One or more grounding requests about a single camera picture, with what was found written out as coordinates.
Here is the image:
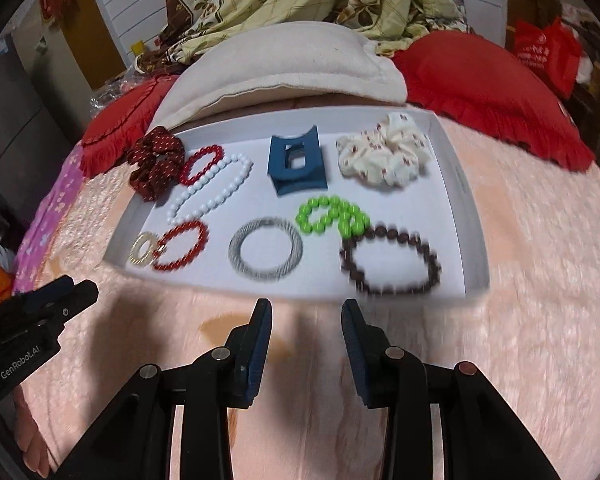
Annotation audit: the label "white pillow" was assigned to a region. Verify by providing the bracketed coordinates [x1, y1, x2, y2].
[155, 21, 409, 129]

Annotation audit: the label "red fringed pillow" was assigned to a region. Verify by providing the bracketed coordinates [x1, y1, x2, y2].
[80, 75, 181, 179]

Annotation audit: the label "person's left hand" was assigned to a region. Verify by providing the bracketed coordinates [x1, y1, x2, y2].
[12, 390, 51, 479]

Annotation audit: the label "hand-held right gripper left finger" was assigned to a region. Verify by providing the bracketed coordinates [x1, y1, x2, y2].
[52, 298, 274, 480]

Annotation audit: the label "white bead necklace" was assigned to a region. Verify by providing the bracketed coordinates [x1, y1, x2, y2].
[166, 154, 255, 225]

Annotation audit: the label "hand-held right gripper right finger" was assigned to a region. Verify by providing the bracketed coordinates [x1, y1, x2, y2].
[341, 298, 563, 480]

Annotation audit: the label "cardboard box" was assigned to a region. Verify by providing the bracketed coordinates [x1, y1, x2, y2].
[505, 0, 549, 51]

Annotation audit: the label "gold ring bangle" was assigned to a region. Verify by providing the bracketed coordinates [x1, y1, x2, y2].
[127, 231, 169, 267]

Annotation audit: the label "purple patterned sheet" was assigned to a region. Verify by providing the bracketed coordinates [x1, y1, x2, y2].
[12, 152, 89, 294]

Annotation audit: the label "red ruffled pillow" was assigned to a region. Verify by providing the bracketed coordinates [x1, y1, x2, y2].
[392, 30, 596, 171]

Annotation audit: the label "green bead bracelet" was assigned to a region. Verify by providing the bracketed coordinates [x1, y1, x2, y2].
[295, 196, 372, 239]

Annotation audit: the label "yellow wooden door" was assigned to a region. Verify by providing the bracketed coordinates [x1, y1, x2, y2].
[60, 0, 126, 91]

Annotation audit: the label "white shallow tray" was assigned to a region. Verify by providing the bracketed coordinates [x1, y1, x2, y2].
[102, 110, 491, 304]

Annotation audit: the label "small red bead bracelet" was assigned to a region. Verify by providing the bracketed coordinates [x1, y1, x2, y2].
[178, 145, 225, 187]

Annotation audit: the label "orange-red bead bracelet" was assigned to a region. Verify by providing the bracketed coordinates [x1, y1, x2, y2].
[152, 220, 210, 272]

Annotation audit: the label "clear plastic packaging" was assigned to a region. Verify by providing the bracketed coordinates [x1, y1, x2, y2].
[87, 77, 141, 111]

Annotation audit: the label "cream printed scrunchie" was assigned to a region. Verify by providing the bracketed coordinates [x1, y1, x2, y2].
[336, 112, 435, 187]

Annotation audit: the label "red shopping bag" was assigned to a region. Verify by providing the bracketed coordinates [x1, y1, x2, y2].
[511, 17, 584, 101]

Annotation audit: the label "pink quilted bedspread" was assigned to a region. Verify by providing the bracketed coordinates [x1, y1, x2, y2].
[10, 110, 600, 480]

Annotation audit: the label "grey cabinet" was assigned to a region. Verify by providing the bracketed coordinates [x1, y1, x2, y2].
[0, 25, 84, 186]

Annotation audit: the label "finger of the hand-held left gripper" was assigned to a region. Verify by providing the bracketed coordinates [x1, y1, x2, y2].
[27, 276, 76, 307]
[55, 281, 100, 323]

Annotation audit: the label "dark red dotted scrunchie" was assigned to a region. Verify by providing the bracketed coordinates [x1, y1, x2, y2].
[126, 126, 187, 203]

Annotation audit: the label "brown bead bracelet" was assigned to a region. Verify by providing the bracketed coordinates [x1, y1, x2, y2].
[340, 225, 442, 296]

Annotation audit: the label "silver woven bangle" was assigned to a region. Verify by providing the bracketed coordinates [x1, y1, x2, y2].
[228, 216, 305, 281]

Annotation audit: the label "blue bracelet stand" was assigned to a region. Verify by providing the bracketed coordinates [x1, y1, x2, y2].
[266, 129, 329, 197]

